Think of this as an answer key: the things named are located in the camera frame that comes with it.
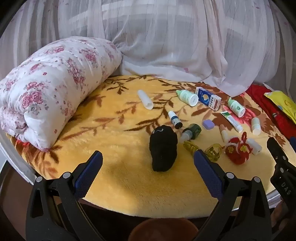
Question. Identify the red cloth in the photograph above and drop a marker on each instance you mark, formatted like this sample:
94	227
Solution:
275	113

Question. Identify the small white ointment tube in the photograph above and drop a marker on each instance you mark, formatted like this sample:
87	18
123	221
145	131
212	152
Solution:
231	121

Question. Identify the rolled floral quilt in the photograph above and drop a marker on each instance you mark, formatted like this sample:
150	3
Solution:
46	92

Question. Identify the yellow leaf-print blanket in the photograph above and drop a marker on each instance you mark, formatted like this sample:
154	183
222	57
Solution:
115	162

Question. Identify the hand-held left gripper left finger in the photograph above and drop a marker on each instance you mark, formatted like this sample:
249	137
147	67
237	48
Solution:
89	172

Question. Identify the beige lip balm stick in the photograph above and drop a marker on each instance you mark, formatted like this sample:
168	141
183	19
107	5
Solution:
223	133

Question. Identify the white sheer curtain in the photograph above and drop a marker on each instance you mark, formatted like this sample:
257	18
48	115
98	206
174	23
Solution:
161	34

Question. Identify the yellow packet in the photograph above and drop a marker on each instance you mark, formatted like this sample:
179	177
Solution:
283	104

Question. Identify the white plastic tube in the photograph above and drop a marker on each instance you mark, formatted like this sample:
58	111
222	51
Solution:
145	99

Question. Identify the small white dropper bottle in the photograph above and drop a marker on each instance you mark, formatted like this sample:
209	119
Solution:
175	119

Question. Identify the green and white bottle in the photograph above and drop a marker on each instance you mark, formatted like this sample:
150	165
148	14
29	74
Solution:
187	97
236	107

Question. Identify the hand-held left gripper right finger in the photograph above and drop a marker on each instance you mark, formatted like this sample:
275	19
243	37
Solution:
208	173

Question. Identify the brown round basin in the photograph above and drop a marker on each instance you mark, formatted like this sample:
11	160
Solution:
163	231

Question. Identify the black sock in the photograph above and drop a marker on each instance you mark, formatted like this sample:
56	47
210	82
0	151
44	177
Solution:
163	148

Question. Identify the white cylinder bottle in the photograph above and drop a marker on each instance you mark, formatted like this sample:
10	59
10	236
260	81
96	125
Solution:
254	146

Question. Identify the red knitted pouch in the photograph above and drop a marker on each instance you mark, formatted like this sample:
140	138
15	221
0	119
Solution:
238	151

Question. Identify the dark green glass bottle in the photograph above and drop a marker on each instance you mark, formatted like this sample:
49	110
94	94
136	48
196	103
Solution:
190	131

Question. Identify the grey bed frame edge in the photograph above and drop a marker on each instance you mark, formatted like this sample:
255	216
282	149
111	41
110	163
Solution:
16	163

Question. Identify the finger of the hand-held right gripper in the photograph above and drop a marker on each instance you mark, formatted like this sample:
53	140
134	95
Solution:
275	149

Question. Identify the yellow plastic hair clip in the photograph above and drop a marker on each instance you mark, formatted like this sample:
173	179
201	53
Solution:
190	147

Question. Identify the blue and white box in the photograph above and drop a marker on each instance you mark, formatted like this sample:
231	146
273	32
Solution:
208	98

